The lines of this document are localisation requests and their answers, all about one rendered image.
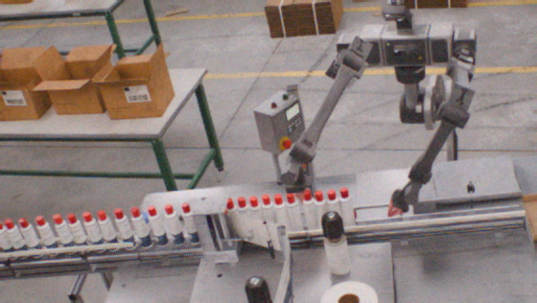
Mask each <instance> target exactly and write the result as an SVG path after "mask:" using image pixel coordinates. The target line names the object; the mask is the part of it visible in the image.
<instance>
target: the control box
mask: <svg viewBox="0 0 537 303"><path fill-rule="evenodd" d="M284 93H287V91H278V92H277V93H275V94H274V95H273V96H271V97H270V98H268V99H267V100H266V101H264V102H263V103H262V104H260V105H259V106H257V107H256V108H254V109H253V113H254V117H255V122H256V126H257V129H258V133H259V138H260V142H261V146H262V150H263V151H265V152H270V153H273V154H277V155H281V154H282V153H283V152H285V151H286V149H285V147H284V146H283V143H284V141H287V140H290V141H291V142H292V144H294V143H295V141H297V140H298V139H299V138H300V136H301V134H302V132H303V131H304V126H303V121H302V124H301V125H300V126H298V127H297V128H296V129H294V130H293V131H292V132H291V133H289V134H288V124H289V123H290V122H292V121H293V120H294V119H295V118H297V117H298V116H299V115H301V110H300V105H299V101H298V96H296V95H293V94H291V95H290V96H289V99H288V100H286V101H284V100H283V94H284ZM296 100H297V101H298V106H299V113H298V114H296V115H295V116H294V117H292V118H291V119H290V120H289V121H288V122H287V118H286V113H285V109H286V108H288V107H289V105H291V104H292V103H293V102H295V101H296ZM272 102H277V105H278V107H277V108H275V109H272V108H271V103H272Z"/></svg>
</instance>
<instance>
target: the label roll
mask: <svg viewBox="0 0 537 303"><path fill-rule="evenodd" d="M320 303H378V298H377V294H376V293H375V291H374V290H373V289H372V288H371V287H370V286H368V285H367V284H365V283H363V282H358V281H346V282H341V283H338V284H336V285H334V286H333V287H331V288H330V289H329V290H328V291H326V292H325V293H324V294H323V296H322V298H321V301H320Z"/></svg>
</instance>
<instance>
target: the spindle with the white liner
mask: <svg viewBox="0 0 537 303"><path fill-rule="evenodd" d="M321 228H322V233H323V236H324V237H325V238H324V244H325V249H326V254H327V259H328V265H329V270H330V277H331V279H332V280H333V281H335V282H336V281H339V282H341V281H348V280H349V279H351V278H352V276H353V270H352V266H351V262H350V257H349V251H348V245H347V241H346V236H345V234H344V225H343V220H342V217H341V215H340V214H339V213H338V212H336V211H329V212H327V213H325V214H323V215H322V217H321Z"/></svg>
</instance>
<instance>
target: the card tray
mask: <svg viewBox="0 0 537 303"><path fill-rule="evenodd" d="M523 204H524V206H525V214H526V218H527V221H528V224H529V228H530V231H531V234H532V238H533V241H534V242H537V194H529V195H523Z"/></svg>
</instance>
